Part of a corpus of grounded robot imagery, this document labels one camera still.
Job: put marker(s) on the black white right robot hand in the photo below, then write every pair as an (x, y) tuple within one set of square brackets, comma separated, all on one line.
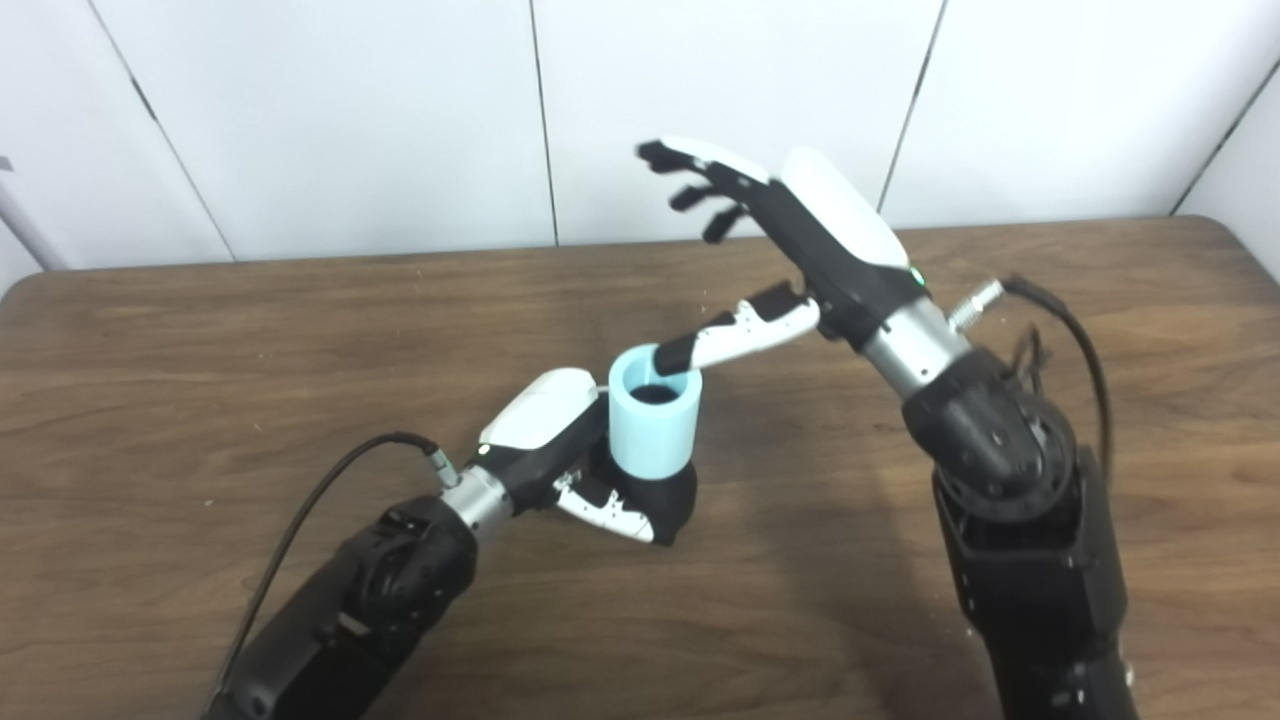
[(830, 250)]

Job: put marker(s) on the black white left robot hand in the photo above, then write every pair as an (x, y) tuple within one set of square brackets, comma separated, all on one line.
[(545, 420)]

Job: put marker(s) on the black nozzle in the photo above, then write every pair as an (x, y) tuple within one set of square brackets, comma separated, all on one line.
[(665, 505)]

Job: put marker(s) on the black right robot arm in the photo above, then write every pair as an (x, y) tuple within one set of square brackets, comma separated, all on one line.
[(1020, 520)]

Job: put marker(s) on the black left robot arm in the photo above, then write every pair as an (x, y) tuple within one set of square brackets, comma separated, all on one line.
[(380, 600)]

